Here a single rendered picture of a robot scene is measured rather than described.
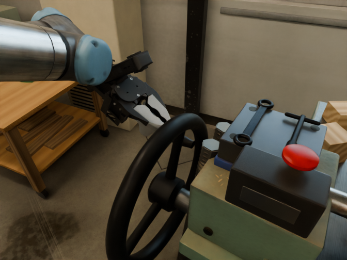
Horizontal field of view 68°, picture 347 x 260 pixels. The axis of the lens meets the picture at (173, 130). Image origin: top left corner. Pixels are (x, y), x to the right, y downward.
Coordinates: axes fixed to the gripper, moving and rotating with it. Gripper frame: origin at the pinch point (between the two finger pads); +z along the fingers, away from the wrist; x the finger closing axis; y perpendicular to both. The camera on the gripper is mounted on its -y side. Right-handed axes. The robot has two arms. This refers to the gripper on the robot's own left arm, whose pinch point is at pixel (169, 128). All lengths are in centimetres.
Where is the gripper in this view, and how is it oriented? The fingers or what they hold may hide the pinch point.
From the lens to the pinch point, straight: 51.7
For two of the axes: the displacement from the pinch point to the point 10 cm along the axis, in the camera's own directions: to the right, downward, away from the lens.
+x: -5.3, 5.3, -6.6
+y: -4.2, 5.0, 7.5
